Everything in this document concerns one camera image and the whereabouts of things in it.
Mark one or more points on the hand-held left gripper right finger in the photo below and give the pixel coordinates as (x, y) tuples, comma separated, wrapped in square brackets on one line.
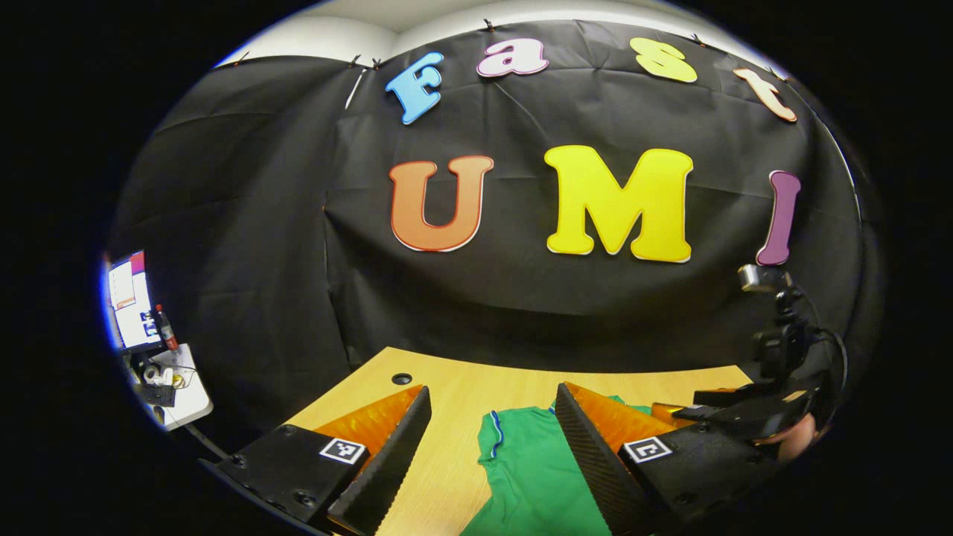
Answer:
[(595, 469)]

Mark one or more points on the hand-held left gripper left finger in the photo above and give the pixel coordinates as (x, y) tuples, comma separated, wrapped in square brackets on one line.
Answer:
[(387, 469)]

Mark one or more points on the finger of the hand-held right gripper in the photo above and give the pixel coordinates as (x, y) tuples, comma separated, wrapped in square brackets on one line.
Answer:
[(726, 396), (722, 418)]

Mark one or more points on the green T-shirt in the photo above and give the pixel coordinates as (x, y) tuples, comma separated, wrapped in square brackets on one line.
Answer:
[(528, 476)]

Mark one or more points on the black backdrop cloth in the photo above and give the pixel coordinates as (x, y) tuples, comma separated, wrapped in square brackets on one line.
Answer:
[(521, 298)]

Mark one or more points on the white side table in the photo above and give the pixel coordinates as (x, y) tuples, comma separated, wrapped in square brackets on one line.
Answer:
[(186, 394)]

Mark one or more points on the red bottle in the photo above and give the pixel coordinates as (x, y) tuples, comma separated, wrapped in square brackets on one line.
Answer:
[(165, 327)]

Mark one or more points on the computer monitor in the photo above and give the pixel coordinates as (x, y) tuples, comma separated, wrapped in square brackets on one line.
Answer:
[(130, 298)]

